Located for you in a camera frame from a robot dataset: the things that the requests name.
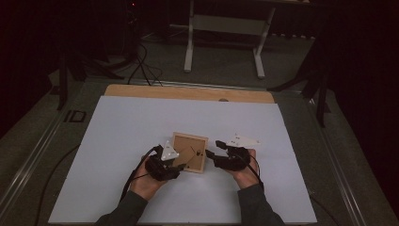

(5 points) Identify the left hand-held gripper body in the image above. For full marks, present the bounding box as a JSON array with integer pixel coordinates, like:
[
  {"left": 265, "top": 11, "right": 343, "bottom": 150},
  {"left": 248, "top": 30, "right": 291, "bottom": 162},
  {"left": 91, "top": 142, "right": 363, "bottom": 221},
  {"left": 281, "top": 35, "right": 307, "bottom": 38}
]
[{"left": 144, "top": 139, "right": 186, "bottom": 183}]

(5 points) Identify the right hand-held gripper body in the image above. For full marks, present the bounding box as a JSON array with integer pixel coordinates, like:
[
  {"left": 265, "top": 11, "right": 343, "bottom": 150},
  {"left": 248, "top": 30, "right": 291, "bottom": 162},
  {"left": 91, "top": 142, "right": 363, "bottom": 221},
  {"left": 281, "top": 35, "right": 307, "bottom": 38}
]
[{"left": 213, "top": 134, "right": 262, "bottom": 172}]

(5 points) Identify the wooden picture frame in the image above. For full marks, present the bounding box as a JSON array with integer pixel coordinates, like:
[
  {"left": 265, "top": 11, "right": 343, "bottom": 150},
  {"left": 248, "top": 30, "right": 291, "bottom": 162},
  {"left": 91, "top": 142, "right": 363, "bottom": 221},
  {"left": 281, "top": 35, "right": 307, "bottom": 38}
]
[{"left": 170, "top": 131, "right": 210, "bottom": 175}]

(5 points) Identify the person's right hand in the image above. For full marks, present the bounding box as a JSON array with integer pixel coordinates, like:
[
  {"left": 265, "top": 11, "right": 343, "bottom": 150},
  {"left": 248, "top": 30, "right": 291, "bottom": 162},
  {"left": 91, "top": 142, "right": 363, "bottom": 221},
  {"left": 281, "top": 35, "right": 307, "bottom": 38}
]
[{"left": 231, "top": 148, "right": 262, "bottom": 190}]

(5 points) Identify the person's left hand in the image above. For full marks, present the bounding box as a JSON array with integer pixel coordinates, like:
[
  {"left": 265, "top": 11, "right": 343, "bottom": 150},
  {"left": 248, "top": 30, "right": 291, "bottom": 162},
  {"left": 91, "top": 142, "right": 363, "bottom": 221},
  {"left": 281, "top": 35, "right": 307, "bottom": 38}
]
[{"left": 129, "top": 153, "right": 168, "bottom": 202}]

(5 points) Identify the white table sheet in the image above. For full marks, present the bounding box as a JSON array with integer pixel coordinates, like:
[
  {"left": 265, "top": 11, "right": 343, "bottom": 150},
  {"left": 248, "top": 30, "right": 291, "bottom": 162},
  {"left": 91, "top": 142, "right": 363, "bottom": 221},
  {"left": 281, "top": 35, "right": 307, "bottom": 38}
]
[{"left": 48, "top": 95, "right": 318, "bottom": 225}]

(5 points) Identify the black rectangular floor plate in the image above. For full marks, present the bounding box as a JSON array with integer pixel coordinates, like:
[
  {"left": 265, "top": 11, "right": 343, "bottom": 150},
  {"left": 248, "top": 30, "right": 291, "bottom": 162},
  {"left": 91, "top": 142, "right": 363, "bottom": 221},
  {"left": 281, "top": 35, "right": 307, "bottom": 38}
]
[{"left": 63, "top": 109, "right": 88, "bottom": 123}]

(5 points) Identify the black tripod stand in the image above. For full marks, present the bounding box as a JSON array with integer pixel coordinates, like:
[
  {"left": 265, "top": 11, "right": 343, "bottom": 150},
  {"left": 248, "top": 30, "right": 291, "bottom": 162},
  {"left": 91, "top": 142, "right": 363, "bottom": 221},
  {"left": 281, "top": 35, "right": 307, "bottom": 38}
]
[{"left": 267, "top": 40, "right": 332, "bottom": 128}]

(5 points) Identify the white metal stand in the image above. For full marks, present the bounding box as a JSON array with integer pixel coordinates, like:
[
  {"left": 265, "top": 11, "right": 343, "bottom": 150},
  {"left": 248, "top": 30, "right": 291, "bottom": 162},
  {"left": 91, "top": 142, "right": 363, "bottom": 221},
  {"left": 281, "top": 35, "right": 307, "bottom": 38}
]
[{"left": 184, "top": 0, "right": 278, "bottom": 80}]

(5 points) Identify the dark equipment rack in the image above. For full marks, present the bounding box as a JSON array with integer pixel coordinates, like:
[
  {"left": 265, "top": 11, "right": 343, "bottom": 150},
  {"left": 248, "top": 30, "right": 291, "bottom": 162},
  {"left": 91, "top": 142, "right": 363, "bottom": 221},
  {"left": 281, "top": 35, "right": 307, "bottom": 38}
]
[{"left": 120, "top": 0, "right": 140, "bottom": 62}]

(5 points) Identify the right hand-held gripper cable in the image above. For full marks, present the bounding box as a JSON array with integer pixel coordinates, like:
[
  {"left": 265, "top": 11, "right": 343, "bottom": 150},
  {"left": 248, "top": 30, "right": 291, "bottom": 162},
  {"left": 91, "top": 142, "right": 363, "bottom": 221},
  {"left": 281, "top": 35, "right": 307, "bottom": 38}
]
[{"left": 236, "top": 153, "right": 265, "bottom": 193}]

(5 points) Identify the hand-held gripper cable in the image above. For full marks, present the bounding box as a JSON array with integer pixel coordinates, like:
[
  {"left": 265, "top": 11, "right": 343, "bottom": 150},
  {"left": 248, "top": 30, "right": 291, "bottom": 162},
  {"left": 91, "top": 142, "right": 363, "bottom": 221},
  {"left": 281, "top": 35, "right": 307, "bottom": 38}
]
[
  {"left": 120, "top": 144, "right": 164, "bottom": 202},
  {"left": 236, "top": 153, "right": 265, "bottom": 193}
]

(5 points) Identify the left hand-held gripper cable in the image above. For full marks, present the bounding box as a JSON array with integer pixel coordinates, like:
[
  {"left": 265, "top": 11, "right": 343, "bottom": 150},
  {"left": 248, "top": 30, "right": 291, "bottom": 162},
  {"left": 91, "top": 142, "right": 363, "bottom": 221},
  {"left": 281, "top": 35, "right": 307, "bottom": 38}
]
[{"left": 120, "top": 144, "right": 164, "bottom": 202}]

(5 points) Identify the bundle of black cables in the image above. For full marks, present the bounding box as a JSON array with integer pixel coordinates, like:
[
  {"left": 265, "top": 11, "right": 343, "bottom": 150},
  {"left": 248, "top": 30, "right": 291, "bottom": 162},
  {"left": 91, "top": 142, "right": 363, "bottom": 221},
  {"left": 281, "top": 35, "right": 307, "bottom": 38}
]
[{"left": 126, "top": 40, "right": 165, "bottom": 88}]

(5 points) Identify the metal floor rail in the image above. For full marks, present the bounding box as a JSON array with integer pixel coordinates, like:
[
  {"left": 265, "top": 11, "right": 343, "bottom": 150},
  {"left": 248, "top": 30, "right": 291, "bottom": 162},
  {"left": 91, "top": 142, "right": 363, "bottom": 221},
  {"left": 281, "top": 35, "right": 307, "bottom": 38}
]
[
  {"left": 0, "top": 107, "right": 70, "bottom": 216},
  {"left": 304, "top": 95, "right": 369, "bottom": 226}
]

